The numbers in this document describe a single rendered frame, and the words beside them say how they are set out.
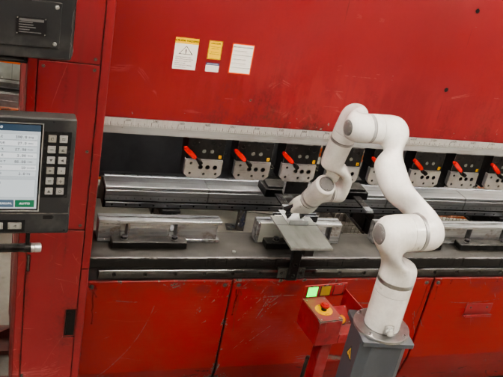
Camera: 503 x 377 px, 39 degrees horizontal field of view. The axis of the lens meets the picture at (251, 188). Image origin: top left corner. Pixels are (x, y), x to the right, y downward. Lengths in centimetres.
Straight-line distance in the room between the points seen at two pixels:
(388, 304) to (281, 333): 94
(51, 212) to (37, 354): 87
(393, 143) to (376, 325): 60
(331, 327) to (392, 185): 76
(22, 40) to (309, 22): 115
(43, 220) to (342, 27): 132
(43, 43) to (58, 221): 52
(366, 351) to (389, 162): 62
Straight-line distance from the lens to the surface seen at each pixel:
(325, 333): 282
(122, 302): 286
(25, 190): 206
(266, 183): 316
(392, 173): 229
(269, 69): 266
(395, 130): 240
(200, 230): 289
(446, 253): 336
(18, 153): 201
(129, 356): 304
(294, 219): 297
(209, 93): 263
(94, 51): 229
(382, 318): 235
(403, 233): 218
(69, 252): 258
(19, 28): 192
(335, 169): 264
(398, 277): 227
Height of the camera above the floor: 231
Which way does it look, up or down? 25 degrees down
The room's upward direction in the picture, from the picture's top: 12 degrees clockwise
